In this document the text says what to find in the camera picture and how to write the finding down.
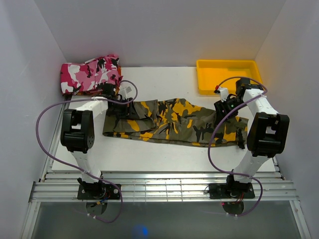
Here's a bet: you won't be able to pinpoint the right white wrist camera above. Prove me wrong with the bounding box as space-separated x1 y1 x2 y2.
214 85 229 102

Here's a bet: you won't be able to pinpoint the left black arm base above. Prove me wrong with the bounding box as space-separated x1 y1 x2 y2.
77 182 121 216

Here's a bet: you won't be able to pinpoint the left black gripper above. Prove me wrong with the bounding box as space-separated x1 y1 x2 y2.
109 98 140 121

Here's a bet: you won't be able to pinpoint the aluminium rail frame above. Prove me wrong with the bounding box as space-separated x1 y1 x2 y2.
20 97 312 239

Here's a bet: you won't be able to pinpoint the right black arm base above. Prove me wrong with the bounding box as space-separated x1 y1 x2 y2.
203 183 255 216

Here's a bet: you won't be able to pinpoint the purple cable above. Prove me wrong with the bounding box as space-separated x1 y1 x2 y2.
36 79 139 223
200 76 269 217

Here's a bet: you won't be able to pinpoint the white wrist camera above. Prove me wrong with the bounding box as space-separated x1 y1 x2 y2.
214 85 229 102
118 86 133 100

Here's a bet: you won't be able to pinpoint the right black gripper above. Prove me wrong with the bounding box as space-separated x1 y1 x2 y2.
214 97 247 125

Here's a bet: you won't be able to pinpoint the pink camouflage folded trousers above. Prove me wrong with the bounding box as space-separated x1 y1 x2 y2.
60 54 123 95

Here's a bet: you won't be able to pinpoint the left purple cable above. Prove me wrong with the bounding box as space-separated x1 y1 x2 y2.
36 79 139 223

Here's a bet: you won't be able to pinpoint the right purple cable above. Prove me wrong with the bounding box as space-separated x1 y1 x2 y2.
200 76 269 217

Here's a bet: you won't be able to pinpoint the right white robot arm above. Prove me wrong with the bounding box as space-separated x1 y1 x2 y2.
208 77 290 199

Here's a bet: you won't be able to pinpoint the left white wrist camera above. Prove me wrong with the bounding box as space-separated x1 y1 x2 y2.
118 86 133 100

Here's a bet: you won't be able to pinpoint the yellow plastic tray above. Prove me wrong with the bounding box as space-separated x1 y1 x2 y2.
196 59 263 96

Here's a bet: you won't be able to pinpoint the orange camouflage folded trousers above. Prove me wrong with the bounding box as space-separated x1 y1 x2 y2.
75 67 123 95

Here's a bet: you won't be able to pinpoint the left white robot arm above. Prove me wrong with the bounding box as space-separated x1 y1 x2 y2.
60 84 133 200

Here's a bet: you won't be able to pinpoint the olive yellow camouflage trousers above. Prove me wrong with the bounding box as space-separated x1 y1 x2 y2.
102 98 248 149

